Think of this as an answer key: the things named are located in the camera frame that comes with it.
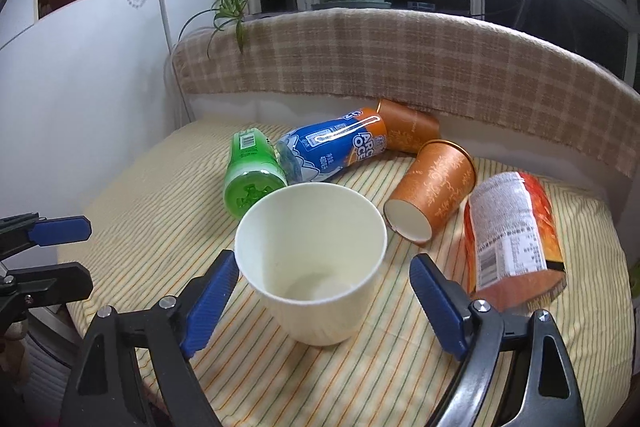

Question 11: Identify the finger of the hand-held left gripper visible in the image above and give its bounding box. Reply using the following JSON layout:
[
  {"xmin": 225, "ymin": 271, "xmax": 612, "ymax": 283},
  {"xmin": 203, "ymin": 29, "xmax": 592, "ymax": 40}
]
[
  {"xmin": 0, "ymin": 213, "xmax": 94, "ymax": 264},
  {"xmin": 0, "ymin": 261, "xmax": 95, "ymax": 323}
]

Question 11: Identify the green plant saucer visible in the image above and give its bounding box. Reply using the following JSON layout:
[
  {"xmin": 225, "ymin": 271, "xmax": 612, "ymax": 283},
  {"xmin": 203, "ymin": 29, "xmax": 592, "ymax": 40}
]
[{"xmin": 311, "ymin": 0, "xmax": 392, "ymax": 10}]

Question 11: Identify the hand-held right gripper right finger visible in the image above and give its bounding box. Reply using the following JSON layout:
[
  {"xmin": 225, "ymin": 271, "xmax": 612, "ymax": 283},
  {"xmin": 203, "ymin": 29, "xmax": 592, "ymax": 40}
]
[{"xmin": 409, "ymin": 253, "xmax": 586, "ymax": 427}]

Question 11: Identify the beige plaid cloth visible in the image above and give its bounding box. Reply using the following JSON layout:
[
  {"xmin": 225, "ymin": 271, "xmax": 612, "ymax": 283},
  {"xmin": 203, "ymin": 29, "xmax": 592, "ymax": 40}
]
[{"xmin": 172, "ymin": 7, "xmax": 640, "ymax": 180}]

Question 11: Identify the orange patterned paper cup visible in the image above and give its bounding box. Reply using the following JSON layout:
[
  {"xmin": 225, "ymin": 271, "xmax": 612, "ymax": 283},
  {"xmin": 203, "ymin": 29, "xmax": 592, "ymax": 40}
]
[
  {"xmin": 376, "ymin": 98, "xmax": 442, "ymax": 155},
  {"xmin": 384, "ymin": 139, "xmax": 477, "ymax": 247}
]

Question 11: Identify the white paper cup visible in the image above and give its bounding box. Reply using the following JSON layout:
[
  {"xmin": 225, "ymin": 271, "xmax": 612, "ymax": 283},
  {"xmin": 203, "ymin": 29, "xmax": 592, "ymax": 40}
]
[{"xmin": 234, "ymin": 183, "xmax": 389, "ymax": 347}]

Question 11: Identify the yellow striped bed sheet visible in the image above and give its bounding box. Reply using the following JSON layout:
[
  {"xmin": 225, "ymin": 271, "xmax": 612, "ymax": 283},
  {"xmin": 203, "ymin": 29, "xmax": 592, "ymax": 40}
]
[{"xmin": 57, "ymin": 117, "xmax": 631, "ymax": 427}]

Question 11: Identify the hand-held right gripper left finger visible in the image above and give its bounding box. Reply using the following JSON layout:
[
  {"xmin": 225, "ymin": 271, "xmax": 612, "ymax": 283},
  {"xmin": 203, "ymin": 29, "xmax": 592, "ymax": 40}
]
[{"xmin": 60, "ymin": 249, "xmax": 241, "ymax": 427}]

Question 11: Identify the green plastic bottle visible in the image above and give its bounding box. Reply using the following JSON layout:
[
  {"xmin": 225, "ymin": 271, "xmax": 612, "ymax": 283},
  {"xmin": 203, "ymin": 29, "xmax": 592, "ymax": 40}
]
[{"xmin": 222, "ymin": 128, "xmax": 289, "ymax": 222}]

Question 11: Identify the orange snack bag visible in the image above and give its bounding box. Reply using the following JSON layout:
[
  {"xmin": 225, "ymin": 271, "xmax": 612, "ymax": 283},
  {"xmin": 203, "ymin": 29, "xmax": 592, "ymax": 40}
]
[{"xmin": 464, "ymin": 172, "xmax": 567, "ymax": 312}]

